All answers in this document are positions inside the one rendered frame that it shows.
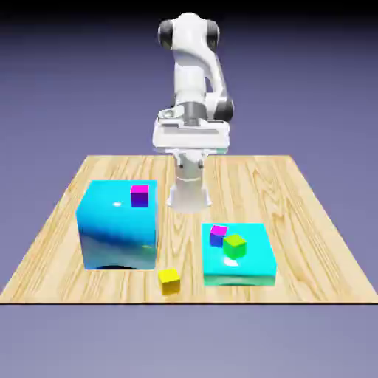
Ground small yellow cube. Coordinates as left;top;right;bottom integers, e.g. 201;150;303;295
157;267;182;296

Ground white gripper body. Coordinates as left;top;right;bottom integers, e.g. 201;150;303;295
152;118;231;155

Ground tall large cyan box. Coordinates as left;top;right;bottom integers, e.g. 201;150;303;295
75;179;159;271

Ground small magenta cube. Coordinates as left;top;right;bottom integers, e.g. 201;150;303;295
130;185;150;208
209;224;229;248

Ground flat large cyan box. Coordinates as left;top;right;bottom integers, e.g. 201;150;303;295
201;222;278;287

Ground small green cube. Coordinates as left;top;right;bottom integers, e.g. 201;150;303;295
222;233;247;258

